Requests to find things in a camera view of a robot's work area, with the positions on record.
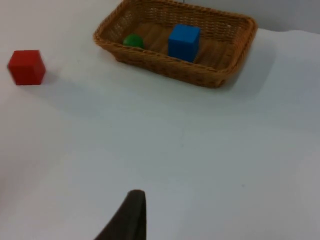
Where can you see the brown wicker basket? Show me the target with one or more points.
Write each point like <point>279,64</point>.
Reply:
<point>175,63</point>

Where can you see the green ball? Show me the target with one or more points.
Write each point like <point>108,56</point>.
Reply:
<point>133,40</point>

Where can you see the red cube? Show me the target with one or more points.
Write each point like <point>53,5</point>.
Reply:
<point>26,67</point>

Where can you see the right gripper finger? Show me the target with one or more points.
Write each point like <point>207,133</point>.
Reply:
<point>130,220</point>

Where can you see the blue cube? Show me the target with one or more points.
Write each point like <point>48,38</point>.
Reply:
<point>183,42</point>

